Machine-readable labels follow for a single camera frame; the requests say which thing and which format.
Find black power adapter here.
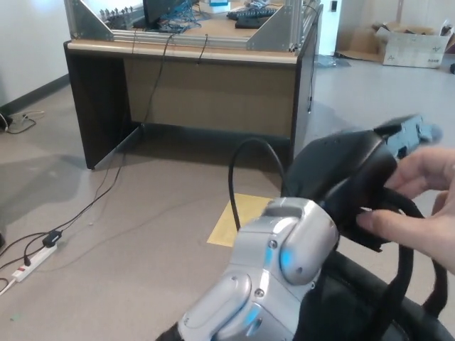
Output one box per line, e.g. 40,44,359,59
42,229,64,247

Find white power strip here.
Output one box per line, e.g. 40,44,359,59
12,244,58,283

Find aluminium profile frame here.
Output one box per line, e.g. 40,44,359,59
64,0,307,55

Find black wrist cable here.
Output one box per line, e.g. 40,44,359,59
227,137,287,232

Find black cable on desk side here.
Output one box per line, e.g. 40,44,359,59
304,3,318,113

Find flat brown cardboard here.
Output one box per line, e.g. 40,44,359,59
336,29,390,63

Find flat black device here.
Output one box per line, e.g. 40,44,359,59
234,17,268,31

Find blue cable tangle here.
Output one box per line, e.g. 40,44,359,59
158,4,204,33

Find beige floor cable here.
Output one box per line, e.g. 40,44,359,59
6,110,46,136

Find person's bare hand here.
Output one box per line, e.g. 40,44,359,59
356,145,455,276

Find long black hanging cable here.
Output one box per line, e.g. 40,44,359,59
58,33,177,234

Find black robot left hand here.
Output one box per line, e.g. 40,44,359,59
283,114,444,254

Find black monitor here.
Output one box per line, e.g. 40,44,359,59
133,0,186,30

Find black lunchbag with straps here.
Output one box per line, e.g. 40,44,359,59
156,187,455,341

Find black plug cord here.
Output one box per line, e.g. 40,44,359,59
0,232,49,271

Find yellow paper sheet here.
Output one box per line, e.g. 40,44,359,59
206,193,275,247

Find dark brown desk beige top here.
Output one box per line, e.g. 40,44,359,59
63,3,324,171

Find white cardboard box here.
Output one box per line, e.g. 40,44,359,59
375,22,453,69

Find black terminal strip silver posts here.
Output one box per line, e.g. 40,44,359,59
100,9,135,29

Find black keyboard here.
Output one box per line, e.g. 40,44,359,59
227,7,279,21

